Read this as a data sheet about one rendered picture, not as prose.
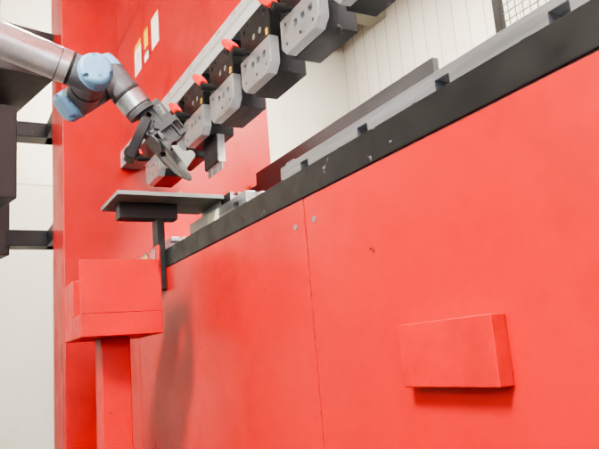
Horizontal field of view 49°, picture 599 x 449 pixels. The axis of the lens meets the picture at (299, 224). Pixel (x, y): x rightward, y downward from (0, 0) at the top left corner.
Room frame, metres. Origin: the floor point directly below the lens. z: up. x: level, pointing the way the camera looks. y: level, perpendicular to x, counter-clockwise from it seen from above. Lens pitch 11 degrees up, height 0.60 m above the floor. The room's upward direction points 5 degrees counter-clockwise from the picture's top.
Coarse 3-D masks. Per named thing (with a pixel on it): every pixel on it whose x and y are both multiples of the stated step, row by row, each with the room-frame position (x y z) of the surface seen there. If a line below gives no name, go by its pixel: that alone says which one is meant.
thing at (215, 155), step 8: (216, 136) 1.64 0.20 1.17; (208, 144) 1.69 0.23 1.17; (216, 144) 1.64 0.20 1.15; (224, 144) 1.64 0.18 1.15; (208, 152) 1.70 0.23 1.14; (216, 152) 1.65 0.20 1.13; (224, 152) 1.64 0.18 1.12; (208, 160) 1.70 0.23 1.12; (216, 160) 1.65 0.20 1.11; (224, 160) 1.64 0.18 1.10; (208, 168) 1.70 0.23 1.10; (216, 168) 1.68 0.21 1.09
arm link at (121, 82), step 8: (112, 56) 1.49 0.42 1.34; (112, 64) 1.48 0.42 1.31; (120, 64) 1.49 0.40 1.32; (120, 72) 1.48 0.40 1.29; (112, 80) 1.48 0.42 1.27; (120, 80) 1.48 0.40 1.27; (128, 80) 1.49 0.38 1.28; (112, 88) 1.48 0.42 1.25; (120, 88) 1.49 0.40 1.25; (128, 88) 1.49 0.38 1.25; (112, 96) 1.50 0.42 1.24; (120, 96) 1.49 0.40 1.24
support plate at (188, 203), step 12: (120, 192) 1.47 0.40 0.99; (132, 192) 1.49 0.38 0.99; (144, 192) 1.50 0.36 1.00; (156, 192) 1.51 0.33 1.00; (168, 192) 1.53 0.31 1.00; (180, 192) 1.54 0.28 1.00; (108, 204) 1.56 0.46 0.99; (180, 204) 1.62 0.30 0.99; (192, 204) 1.63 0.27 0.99; (204, 204) 1.64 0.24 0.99
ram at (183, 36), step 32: (128, 0) 2.24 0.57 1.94; (160, 0) 1.91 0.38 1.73; (192, 0) 1.66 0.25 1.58; (224, 0) 1.47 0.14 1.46; (256, 0) 1.32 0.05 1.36; (128, 32) 2.25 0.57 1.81; (160, 32) 1.92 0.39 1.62; (192, 32) 1.68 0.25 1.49; (128, 64) 2.27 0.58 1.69; (160, 64) 1.93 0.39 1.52; (160, 96) 1.94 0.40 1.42; (128, 128) 2.29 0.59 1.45
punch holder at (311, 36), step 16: (288, 0) 1.19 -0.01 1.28; (304, 0) 1.14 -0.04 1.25; (320, 0) 1.10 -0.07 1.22; (288, 16) 1.19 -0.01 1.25; (304, 16) 1.14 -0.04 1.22; (320, 16) 1.10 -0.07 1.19; (336, 16) 1.12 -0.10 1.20; (352, 16) 1.13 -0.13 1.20; (288, 32) 1.20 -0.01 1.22; (304, 32) 1.14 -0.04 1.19; (320, 32) 1.13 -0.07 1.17; (336, 32) 1.13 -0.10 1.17; (352, 32) 1.14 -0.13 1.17; (288, 48) 1.20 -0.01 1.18; (304, 48) 1.19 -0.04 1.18; (320, 48) 1.19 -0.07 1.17; (336, 48) 1.20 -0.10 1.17
